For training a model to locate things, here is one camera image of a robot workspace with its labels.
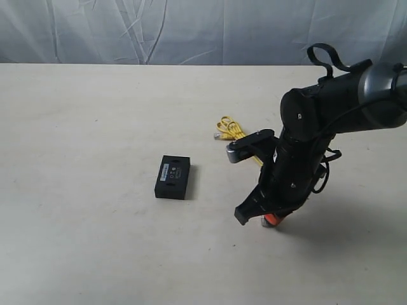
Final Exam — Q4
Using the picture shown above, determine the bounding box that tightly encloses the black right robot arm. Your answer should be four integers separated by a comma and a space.
227, 62, 406, 227

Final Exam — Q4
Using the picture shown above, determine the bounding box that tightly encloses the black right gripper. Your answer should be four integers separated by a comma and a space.
234, 132, 334, 228

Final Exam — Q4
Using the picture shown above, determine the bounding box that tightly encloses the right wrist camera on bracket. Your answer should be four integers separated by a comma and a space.
226, 129, 278, 163

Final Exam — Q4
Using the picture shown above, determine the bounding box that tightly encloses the yellow ethernet cable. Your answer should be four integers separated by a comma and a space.
212, 116, 265, 167

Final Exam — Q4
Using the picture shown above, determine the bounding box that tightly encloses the white wrinkled backdrop curtain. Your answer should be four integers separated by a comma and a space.
1, 1, 406, 65

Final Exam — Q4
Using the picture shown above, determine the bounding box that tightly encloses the black network switch box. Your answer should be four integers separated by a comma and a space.
154, 155, 191, 200

